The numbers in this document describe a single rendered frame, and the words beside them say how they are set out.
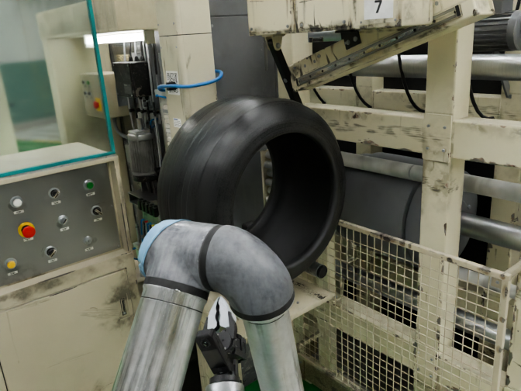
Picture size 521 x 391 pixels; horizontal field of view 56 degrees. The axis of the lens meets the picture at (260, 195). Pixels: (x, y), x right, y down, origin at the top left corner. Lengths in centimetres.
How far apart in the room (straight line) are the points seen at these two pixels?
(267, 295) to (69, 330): 121
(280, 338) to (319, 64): 102
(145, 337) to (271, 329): 21
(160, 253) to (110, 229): 105
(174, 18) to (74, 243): 85
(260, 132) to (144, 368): 71
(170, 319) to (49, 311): 108
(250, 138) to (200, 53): 44
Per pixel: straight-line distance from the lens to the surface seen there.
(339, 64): 161
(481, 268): 149
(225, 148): 127
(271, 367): 94
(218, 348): 116
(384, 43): 150
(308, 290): 171
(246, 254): 80
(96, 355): 202
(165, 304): 84
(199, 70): 163
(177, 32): 160
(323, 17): 147
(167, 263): 85
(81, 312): 192
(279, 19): 160
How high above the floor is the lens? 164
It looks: 18 degrees down
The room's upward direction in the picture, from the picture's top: 4 degrees counter-clockwise
